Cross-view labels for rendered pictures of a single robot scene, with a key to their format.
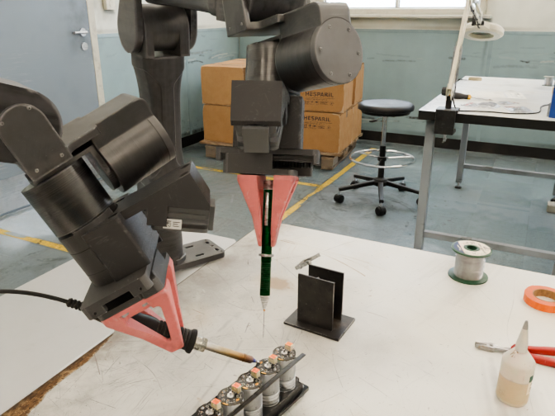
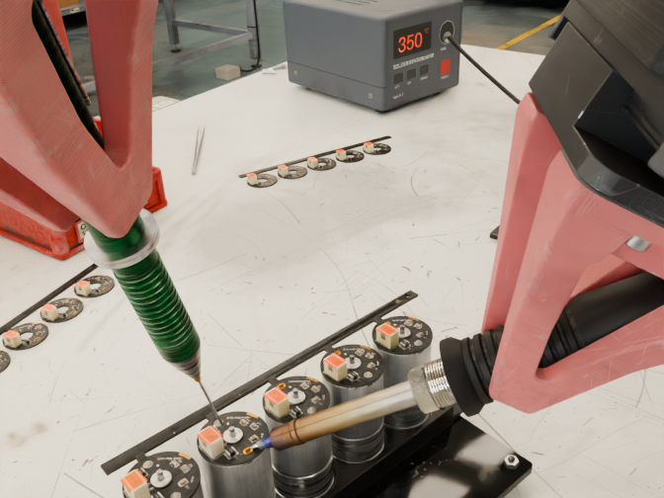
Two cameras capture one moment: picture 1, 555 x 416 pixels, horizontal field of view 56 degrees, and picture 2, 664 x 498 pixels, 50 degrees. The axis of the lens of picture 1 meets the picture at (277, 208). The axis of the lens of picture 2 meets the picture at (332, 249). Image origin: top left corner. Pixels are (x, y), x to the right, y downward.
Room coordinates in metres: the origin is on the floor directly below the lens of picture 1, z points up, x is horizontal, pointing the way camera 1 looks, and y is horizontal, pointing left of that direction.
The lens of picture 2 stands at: (0.61, 0.08, 0.99)
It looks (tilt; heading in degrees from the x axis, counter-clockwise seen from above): 30 degrees down; 192
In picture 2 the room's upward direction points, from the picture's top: 3 degrees counter-clockwise
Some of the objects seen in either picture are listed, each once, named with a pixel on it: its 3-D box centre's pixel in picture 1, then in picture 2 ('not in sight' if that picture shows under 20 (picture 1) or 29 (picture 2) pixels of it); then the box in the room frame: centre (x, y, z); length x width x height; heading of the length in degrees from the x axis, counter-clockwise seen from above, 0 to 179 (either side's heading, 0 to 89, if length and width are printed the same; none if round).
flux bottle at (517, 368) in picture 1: (519, 360); not in sight; (0.47, -0.26, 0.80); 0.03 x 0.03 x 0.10
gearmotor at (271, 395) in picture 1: (268, 385); (240, 485); (0.44, 0.01, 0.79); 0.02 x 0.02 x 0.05
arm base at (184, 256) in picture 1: (163, 243); not in sight; (0.79, 0.19, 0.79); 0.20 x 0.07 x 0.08; 126
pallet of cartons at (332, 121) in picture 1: (283, 109); not in sight; (4.38, -0.05, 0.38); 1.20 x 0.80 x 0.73; 69
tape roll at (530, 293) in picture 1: (545, 298); not in sight; (0.67, -0.40, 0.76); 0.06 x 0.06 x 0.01
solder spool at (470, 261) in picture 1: (469, 262); not in sight; (0.75, -0.31, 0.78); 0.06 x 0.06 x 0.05
